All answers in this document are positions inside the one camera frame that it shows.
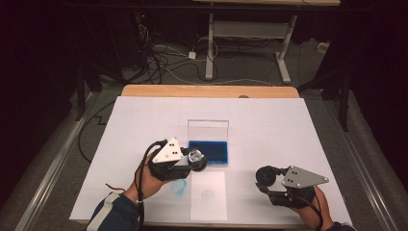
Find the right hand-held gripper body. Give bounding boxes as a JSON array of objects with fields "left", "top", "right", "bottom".
[{"left": 268, "top": 165, "right": 330, "bottom": 210}]

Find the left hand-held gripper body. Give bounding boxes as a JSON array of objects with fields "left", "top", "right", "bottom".
[{"left": 147, "top": 137, "right": 194, "bottom": 182}]

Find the round stamp with clear handle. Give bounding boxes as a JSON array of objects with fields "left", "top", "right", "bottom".
[{"left": 187, "top": 147, "right": 209, "bottom": 172}]

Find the black round stamp cap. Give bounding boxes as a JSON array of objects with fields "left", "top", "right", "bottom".
[{"left": 255, "top": 166, "right": 277, "bottom": 187}]

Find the blue ink pad clear lid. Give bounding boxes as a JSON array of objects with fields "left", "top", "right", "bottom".
[{"left": 186, "top": 118, "right": 230, "bottom": 167}]

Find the person's right hand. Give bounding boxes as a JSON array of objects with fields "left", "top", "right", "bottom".
[{"left": 289, "top": 186, "right": 335, "bottom": 231}]

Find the person's left hand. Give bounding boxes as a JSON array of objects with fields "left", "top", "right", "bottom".
[{"left": 123, "top": 159, "right": 171, "bottom": 204}]

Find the small white paper sheet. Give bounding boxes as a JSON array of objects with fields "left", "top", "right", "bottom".
[{"left": 190, "top": 170, "right": 228, "bottom": 222}]

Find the large white table cover sheet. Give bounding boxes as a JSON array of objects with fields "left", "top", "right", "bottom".
[{"left": 68, "top": 95, "right": 353, "bottom": 227}]

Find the wooden table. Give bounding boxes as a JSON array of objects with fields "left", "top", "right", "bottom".
[{"left": 119, "top": 84, "right": 301, "bottom": 99}]

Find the black stand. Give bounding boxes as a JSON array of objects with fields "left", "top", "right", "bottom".
[
  {"left": 296, "top": 68, "right": 352, "bottom": 133},
  {"left": 75, "top": 64, "right": 104, "bottom": 122}
]

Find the right hand-held gripper black cable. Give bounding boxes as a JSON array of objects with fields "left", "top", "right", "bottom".
[{"left": 294, "top": 195, "right": 324, "bottom": 231}]

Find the metal floor rail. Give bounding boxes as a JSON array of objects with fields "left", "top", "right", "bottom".
[
  {"left": 13, "top": 92, "right": 99, "bottom": 231},
  {"left": 321, "top": 99, "right": 398, "bottom": 231}
]

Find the thin red wire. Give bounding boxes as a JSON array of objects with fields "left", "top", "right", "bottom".
[{"left": 105, "top": 183, "right": 127, "bottom": 193}]

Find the long white floor cable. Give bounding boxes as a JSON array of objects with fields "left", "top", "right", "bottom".
[{"left": 166, "top": 66, "right": 277, "bottom": 88}]

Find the black floor cable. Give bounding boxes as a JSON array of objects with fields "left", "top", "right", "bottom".
[{"left": 77, "top": 100, "right": 116, "bottom": 163}]

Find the tangle of floor cables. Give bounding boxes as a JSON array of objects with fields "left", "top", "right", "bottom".
[{"left": 138, "top": 23, "right": 222, "bottom": 85}]

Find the white desk frame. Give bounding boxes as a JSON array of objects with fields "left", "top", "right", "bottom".
[{"left": 191, "top": 0, "right": 342, "bottom": 85}]

